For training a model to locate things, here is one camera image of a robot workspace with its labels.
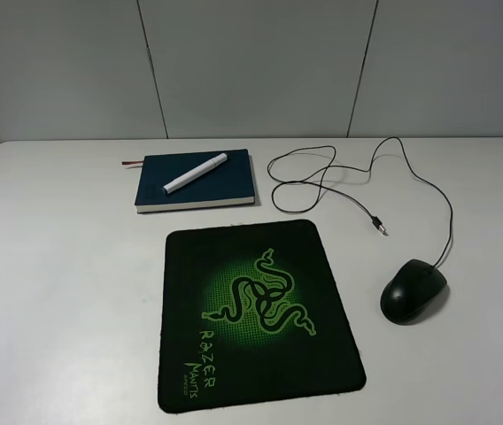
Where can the white marker pen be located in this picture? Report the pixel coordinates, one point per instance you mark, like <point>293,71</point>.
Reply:
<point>194,173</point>

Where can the black computer mouse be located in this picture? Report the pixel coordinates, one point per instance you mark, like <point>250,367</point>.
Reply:
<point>407,295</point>

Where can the dark blue notebook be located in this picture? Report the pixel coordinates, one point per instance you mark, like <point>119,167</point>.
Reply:
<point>229,184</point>

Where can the black green Razer mousepad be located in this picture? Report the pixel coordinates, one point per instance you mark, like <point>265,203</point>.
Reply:
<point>252,314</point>

